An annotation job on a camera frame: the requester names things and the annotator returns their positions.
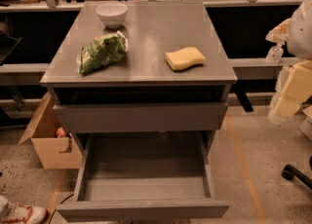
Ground green jalapeno chip bag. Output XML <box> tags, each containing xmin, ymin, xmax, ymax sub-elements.
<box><xmin>76</xmin><ymin>31</ymin><xmax>129</xmax><ymax>75</ymax></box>

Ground open grey lower drawer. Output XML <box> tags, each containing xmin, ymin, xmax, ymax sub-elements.
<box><xmin>58</xmin><ymin>131</ymin><xmax>229</xmax><ymax>222</ymax></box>

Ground orange ball in box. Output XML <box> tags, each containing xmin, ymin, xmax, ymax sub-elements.
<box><xmin>56</xmin><ymin>128</ymin><xmax>66</xmax><ymax>137</ymax></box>

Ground grey upper drawer front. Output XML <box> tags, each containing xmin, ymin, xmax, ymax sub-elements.
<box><xmin>53</xmin><ymin>102</ymin><xmax>228</xmax><ymax>133</ymax></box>

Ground white ceramic bowl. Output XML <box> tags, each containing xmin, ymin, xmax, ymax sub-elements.
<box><xmin>96</xmin><ymin>2</ymin><xmax>128</xmax><ymax>28</ymax></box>

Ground cardboard box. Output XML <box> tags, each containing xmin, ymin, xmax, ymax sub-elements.
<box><xmin>19</xmin><ymin>93</ymin><xmax>82</xmax><ymax>169</ymax></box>

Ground black office chair base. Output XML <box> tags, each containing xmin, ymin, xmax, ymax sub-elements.
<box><xmin>282</xmin><ymin>165</ymin><xmax>312</xmax><ymax>189</ymax></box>

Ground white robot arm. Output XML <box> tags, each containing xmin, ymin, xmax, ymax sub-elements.
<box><xmin>265</xmin><ymin>0</ymin><xmax>312</xmax><ymax>59</ymax></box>

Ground grey drawer cabinet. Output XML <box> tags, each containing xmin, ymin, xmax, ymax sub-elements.
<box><xmin>39</xmin><ymin>0</ymin><xmax>238</xmax><ymax>138</ymax></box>

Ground white red sneaker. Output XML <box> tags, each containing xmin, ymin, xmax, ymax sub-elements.
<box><xmin>0</xmin><ymin>196</ymin><xmax>47</xmax><ymax>224</ymax></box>

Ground yellow sponge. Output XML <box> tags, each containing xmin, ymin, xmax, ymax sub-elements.
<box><xmin>165</xmin><ymin>47</ymin><xmax>206</xmax><ymax>71</ymax></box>

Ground clear sanitizer pump bottle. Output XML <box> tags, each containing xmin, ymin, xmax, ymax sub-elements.
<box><xmin>265</xmin><ymin>43</ymin><xmax>284</xmax><ymax>64</ymax></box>

